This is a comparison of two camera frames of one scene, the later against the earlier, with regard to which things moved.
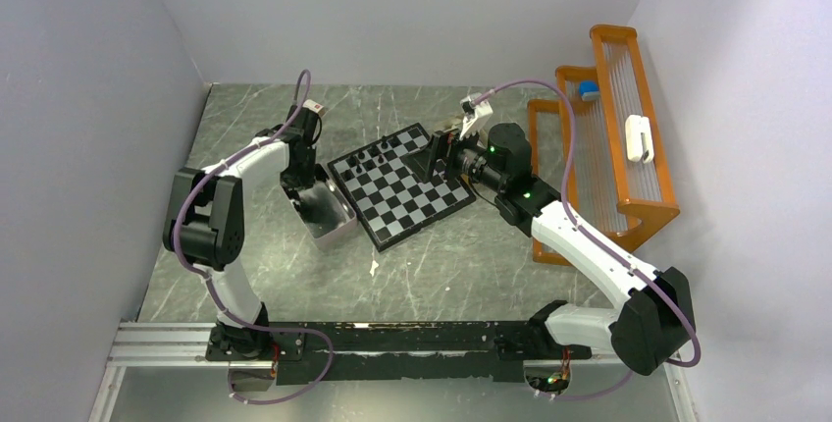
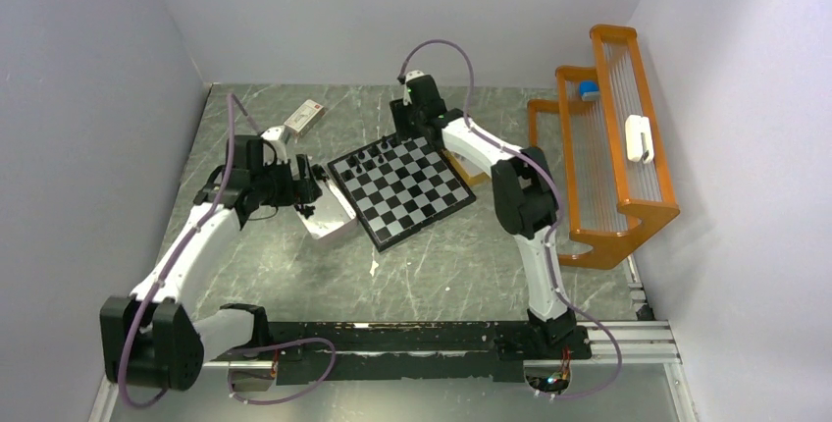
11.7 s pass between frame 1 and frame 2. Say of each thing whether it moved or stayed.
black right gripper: moved
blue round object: stayed
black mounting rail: stayed
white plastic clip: stayed
